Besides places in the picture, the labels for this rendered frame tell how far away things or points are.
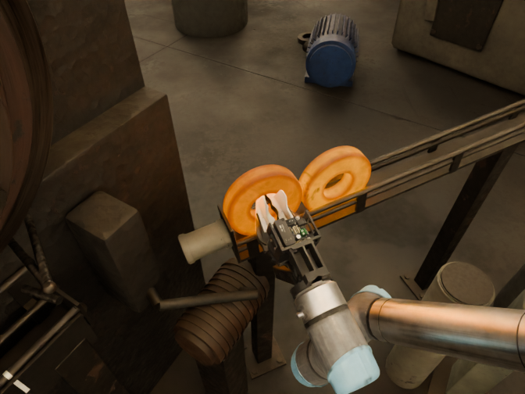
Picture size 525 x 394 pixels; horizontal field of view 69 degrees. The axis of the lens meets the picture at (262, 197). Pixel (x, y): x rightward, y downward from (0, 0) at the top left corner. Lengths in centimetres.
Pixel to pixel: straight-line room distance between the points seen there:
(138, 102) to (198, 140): 134
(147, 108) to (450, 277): 73
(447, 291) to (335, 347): 41
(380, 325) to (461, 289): 31
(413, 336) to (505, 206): 142
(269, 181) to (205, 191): 112
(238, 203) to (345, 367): 32
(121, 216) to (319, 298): 33
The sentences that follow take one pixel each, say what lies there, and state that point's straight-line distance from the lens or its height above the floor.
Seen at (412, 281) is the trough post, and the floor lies 1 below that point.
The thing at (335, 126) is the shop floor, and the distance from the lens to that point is 220.
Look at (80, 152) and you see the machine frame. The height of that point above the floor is 87.
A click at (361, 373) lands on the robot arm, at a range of 60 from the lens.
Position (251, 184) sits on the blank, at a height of 79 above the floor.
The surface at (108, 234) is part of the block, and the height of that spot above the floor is 80.
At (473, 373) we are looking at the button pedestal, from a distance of 126.
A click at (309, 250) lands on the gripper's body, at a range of 63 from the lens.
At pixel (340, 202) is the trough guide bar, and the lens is 79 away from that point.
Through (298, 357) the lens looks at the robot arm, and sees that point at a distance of 71.
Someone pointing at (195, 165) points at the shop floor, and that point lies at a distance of 193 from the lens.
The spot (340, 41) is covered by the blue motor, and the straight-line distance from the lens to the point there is 232.
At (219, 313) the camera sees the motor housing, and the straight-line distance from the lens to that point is 83.
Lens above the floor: 126
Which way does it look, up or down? 46 degrees down
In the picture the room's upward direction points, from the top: straight up
